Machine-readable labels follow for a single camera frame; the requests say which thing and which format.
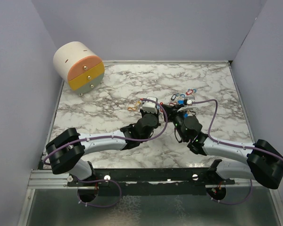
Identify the red key tag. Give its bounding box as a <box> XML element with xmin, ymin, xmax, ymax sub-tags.
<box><xmin>186</xmin><ymin>89</ymin><xmax>193</xmax><ymax>95</ymax></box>

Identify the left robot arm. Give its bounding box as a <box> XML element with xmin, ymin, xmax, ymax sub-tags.
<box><xmin>46</xmin><ymin>110</ymin><xmax>160</xmax><ymax>186</ymax></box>

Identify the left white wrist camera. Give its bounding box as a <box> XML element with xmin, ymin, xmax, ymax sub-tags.
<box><xmin>141</xmin><ymin>96</ymin><xmax>158</xmax><ymax>114</ymax></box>

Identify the black mounting base bar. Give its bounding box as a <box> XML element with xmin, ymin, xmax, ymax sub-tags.
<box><xmin>67</xmin><ymin>168</ymin><xmax>234</xmax><ymax>196</ymax></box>

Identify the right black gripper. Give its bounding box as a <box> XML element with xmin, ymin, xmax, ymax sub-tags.
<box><xmin>162</xmin><ymin>104</ymin><xmax>188</xmax><ymax>141</ymax></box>

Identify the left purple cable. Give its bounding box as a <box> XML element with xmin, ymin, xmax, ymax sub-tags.
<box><xmin>42</xmin><ymin>98</ymin><xmax>169</xmax><ymax>208</ymax></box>

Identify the round three-drawer storage box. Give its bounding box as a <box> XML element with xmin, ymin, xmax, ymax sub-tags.
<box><xmin>53</xmin><ymin>41</ymin><xmax>105</xmax><ymax>96</ymax></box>

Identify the purple cable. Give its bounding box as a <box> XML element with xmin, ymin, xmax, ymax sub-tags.
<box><xmin>186</xmin><ymin>98</ymin><xmax>283</xmax><ymax>205</ymax></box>
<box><xmin>42</xmin><ymin>98</ymin><xmax>169</xmax><ymax>208</ymax></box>

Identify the orange S carabiner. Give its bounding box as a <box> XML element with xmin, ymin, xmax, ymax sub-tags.
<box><xmin>127</xmin><ymin>107</ymin><xmax>137</xmax><ymax>111</ymax></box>

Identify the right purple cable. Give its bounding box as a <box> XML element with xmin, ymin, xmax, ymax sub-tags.
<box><xmin>186</xmin><ymin>98</ymin><xmax>283</xmax><ymax>205</ymax></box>

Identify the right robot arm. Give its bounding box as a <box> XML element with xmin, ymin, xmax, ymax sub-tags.
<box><xmin>162</xmin><ymin>105</ymin><xmax>283</xmax><ymax>189</ymax></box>

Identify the black key tag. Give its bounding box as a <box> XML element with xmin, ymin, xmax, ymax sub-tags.
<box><xmin>171</xmin><ymin>94</ymin><xmax>177</xmax><ymax>101</ymax></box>

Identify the aluminium rail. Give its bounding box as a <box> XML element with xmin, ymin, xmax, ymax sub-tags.
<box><xmin>28</xmin><ymin>162</ymin><xmax>255</xmax><ymax>189</ymax></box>

